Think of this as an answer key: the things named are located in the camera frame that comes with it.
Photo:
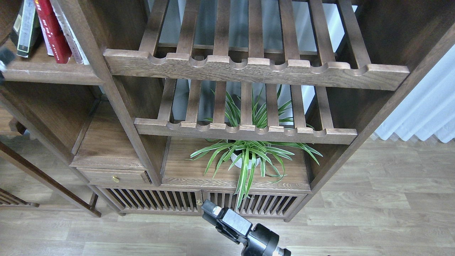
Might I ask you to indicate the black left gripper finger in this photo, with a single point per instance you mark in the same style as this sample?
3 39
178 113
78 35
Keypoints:
6 57

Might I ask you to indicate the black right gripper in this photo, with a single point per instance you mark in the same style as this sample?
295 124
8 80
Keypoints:
259 241

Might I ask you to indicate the black and yellow book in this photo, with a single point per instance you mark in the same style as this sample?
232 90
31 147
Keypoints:
26 29

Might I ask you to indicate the red book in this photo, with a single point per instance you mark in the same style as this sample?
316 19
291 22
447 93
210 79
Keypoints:
52 31

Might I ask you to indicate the white lavender book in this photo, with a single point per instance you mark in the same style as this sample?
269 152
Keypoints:
46 41

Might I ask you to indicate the white upright book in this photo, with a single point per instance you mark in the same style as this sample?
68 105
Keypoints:
72 41

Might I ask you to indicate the green spider plant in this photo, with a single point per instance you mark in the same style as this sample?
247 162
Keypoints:
249 153

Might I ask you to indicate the brass drawer knob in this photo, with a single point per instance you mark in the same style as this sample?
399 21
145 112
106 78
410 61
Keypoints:
115 179

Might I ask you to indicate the dark wooden bookshelf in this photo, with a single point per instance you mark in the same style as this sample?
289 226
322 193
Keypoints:
330 71

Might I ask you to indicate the white curtain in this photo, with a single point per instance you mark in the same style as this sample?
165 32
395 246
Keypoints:
429 109

